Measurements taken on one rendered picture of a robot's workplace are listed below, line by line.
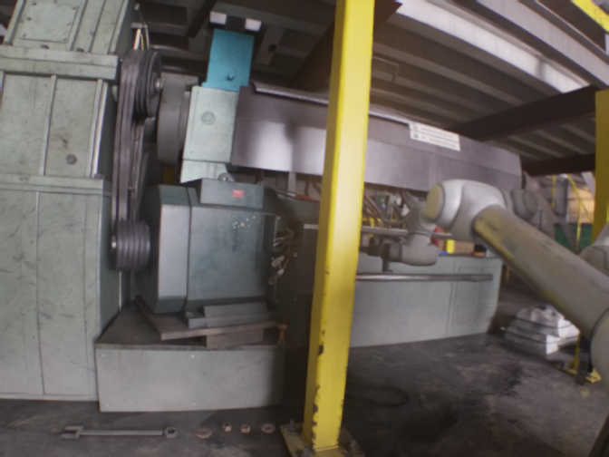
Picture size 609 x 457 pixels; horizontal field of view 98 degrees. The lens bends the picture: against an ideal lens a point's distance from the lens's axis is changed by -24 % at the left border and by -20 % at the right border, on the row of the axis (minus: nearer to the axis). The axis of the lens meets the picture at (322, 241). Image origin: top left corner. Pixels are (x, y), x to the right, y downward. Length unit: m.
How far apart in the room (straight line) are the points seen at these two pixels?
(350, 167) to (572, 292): 0.65
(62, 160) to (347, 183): 1.06
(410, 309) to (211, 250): 1.48
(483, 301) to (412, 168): 1.19
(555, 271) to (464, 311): 1.99
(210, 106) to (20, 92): 0.93
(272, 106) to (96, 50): 0.96
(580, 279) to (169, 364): 1.23
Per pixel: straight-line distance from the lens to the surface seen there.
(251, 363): 1.32
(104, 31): 1.60
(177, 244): 1.12
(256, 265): 1.25
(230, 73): 2.00
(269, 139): 1.90
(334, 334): 1.00
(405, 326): 2.28
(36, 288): 1.44
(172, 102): 1.83
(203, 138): 1.90
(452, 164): 2.50
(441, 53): 2.46
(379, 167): 2.12
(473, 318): 2.70
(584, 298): 0.61
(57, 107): 1.51
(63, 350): 1.48
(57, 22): 1.67
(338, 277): 0.95
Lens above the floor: 0.74
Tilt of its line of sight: 3 degrees down
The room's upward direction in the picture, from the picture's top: 4 degrees clockwise
